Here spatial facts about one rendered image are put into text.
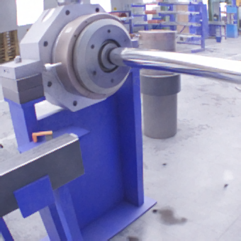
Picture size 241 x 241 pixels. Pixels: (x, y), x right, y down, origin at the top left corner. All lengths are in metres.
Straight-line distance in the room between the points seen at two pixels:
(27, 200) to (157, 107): 1.99
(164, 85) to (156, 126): 0.44
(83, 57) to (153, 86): 1.59
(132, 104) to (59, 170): 0.73
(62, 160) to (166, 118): 1.91
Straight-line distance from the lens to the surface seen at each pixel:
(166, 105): 2.62
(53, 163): 0.84
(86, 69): 0.99
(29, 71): 1.03
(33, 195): 0.84
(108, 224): 1.73
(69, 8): 1.13
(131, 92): 1.45
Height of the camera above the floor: 1.25
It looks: 22 degrees down
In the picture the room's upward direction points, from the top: 4 degrees counter-clockwise
